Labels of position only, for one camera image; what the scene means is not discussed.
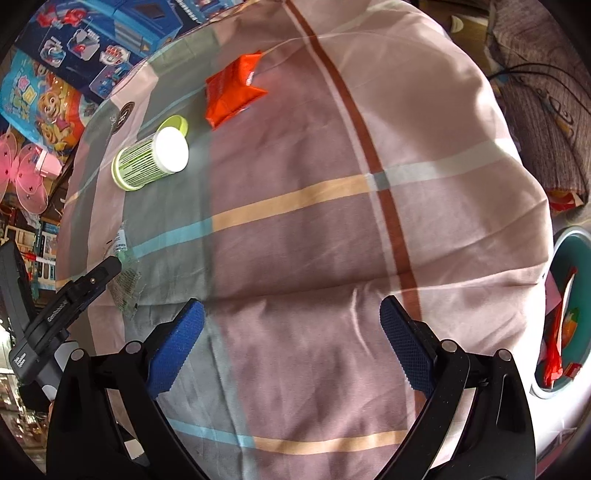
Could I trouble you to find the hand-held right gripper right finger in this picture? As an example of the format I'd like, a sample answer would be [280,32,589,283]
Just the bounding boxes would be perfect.
[374,295,536,480]

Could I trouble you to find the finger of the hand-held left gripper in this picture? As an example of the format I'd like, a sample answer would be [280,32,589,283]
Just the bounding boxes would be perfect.
[56,257,123,305]

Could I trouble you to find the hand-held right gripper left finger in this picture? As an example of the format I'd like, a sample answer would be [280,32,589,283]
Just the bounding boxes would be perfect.
[46,298,206,480]

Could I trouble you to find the clear plastic wrapper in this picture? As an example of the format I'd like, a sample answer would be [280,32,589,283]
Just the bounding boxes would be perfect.
[104,222,145,319]

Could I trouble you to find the red and white wrapper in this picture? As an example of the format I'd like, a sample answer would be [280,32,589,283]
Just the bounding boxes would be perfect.
[541,267,583,389]

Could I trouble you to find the pink paper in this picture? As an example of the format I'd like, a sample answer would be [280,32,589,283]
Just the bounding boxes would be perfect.
[545,272,563,317]

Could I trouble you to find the teal bin with white rim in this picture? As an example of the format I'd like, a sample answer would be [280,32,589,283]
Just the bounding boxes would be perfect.
[530,226,591,446]

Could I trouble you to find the small pink box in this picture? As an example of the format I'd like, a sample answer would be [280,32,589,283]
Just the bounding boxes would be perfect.
[37,151,64,180]

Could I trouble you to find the pink butterfly wings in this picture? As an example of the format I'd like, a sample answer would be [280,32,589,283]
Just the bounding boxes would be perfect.
[0,130,52,217]

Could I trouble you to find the green and white cylinder container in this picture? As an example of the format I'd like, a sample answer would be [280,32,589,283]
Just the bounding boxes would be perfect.
[112,127,190,191]

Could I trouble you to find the checked pink tablecloth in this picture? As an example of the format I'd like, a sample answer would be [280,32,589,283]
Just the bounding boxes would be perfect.
[55,0,555,480]

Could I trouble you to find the cartoon puppy bag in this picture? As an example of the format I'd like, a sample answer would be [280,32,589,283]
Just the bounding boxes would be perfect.
[0,50,100,154]

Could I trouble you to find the red and yellow packet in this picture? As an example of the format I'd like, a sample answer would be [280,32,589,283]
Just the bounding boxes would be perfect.
[547,188,583,212]

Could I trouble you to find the orange snack packet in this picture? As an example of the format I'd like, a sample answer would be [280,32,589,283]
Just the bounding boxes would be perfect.
[205,52,269,132]

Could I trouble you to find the blue toy box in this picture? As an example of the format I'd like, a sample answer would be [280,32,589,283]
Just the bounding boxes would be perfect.
[14,0,259,103]

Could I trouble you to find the grey brown patterned cloth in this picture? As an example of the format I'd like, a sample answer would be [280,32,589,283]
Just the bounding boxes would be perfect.
[485,0,591,197]

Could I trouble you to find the black cable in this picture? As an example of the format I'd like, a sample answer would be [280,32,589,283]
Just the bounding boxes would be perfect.
[488,62,578,134]

